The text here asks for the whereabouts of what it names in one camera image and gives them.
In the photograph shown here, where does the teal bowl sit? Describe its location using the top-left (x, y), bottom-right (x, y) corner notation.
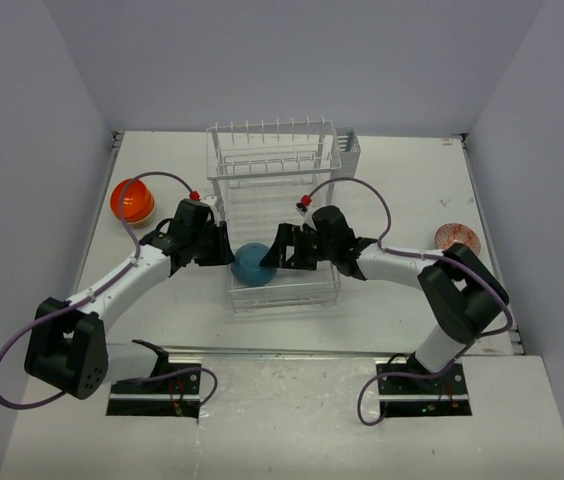
top-left (231, 242), bottom-right (277, 288)

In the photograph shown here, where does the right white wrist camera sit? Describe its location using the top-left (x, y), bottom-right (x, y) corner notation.
top-left (296, 202), bottom-right (314, 224)

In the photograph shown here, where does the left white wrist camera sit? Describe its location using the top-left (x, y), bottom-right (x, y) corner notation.
top-left (201, 195), bottom-right (223, 221)

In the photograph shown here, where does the grey cutlery holder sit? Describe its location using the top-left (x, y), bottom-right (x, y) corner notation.
top-left (336, 127), bottom-right (361, 178)

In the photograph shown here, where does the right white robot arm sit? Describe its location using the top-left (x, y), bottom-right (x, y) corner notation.
top-left (260, 206), bottom-right (512, 393)

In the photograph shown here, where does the blue patterned bowl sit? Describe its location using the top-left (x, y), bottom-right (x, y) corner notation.
top-left (434, 223), bottom-right (482, 256)

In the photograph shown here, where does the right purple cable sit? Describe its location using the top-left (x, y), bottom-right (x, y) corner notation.
top-left (296, 177), bottom-right (515, 427)

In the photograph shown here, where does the white wire dish rack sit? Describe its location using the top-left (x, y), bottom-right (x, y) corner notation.
top-left (206, 118), bottom-right (341, 311)

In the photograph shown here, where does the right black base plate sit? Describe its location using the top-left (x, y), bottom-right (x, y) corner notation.
top-left (377, 364), bottom-right (472, 418)

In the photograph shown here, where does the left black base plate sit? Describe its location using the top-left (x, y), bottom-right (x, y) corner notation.
top-left (106, 371), bottom-right (201, 419)

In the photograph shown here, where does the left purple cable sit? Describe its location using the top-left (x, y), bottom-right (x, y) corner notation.
top-left (0, 171), bottom-right (218, 410)

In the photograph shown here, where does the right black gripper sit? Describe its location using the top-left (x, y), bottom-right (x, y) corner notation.
top-left (262, 223), bottom-right (338, 272)

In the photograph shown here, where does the orange bowl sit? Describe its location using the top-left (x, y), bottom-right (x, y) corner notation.
top-left (110, 197), bottom-right (155, 225)
top-left (109, 179), bottom-right (155, 223)

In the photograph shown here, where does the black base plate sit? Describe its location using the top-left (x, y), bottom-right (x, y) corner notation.
top-left (106, 371), bottom-right (201, 419)
top-left (377, 364), bottom-right (472, 418)

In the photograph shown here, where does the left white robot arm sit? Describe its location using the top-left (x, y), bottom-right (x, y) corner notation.
top-left (24, 196), bottom-right (234, 400)

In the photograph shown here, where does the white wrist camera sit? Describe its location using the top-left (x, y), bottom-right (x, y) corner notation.
top-left (296, 202), bottom-right (314, 224)
top-left (201, 195), bottom-right (223, 221)

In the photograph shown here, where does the purple cable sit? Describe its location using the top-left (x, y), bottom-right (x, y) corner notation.
top-left (0, 171), bottom-right (218, 410)
top-left (296, 177), bottom-right (515, 427)

